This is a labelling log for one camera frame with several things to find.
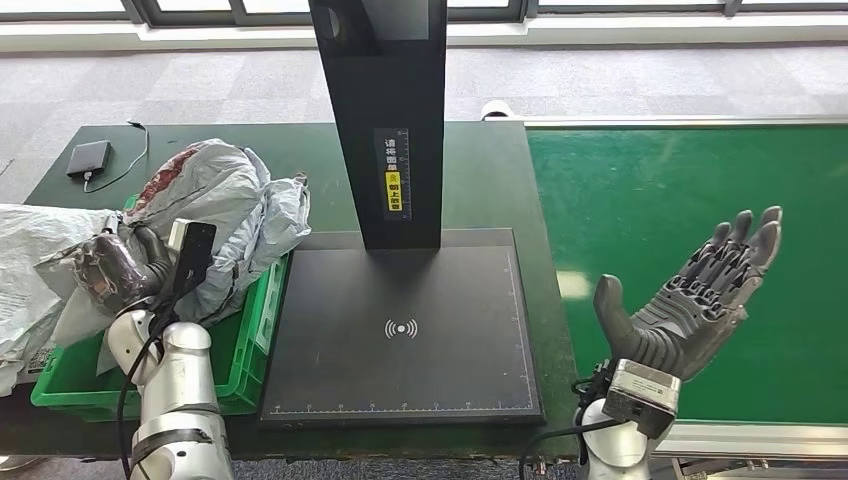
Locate dark window frame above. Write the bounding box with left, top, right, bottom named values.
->
left=0, top=0, right=848, bottom=26

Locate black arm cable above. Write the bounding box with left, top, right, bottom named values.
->
left=116, top=291, right=181, bottom=480
left=517, top=370, right=621, bottom=480

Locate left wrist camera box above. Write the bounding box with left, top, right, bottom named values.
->
left=167, top=219, right=219, bottom=297

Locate black power bank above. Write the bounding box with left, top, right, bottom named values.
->
left=66, top=140, right=113, bottom=179

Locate green plastic crate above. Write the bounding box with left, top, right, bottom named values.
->
left=29, top=193, right=291, bottom=423

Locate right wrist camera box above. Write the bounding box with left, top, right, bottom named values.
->
left=601, top=358, right=683, bottom=441

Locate white crumpled bag pile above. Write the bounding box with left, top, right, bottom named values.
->
left=0, top=203, right=119, bottom=399

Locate green conveyor belt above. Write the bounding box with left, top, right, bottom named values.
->
left=526, top=125, right=848, bottom=425

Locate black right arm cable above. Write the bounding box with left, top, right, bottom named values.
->
left=517, top=370, right=621, bottom=480

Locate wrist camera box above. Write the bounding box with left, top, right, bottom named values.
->
left=601, top=358, right=683, bottom=441
left=167, top=219, right=219, bottom=297

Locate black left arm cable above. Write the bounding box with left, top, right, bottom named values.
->
left=116, top=291, right=181, bottom=480

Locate black yellow instruction label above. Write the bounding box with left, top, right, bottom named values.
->
left=373, top=127, right=413, bottom=222

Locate grey poly mailer parcel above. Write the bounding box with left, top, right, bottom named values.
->
left=256, top=173, right=313, bottom=265
left=34, top=139, right=274, bottom=350
left=95, top=254, right=268, bottom=376

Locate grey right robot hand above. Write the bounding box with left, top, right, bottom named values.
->
left=592, top=205, right=784, bottom=383

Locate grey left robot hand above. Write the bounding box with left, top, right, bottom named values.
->
left=74, top=225, right=176, bottom=317

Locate black inbound scanner machine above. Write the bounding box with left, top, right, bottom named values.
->
left=258, top=0, right=546, bottom=425

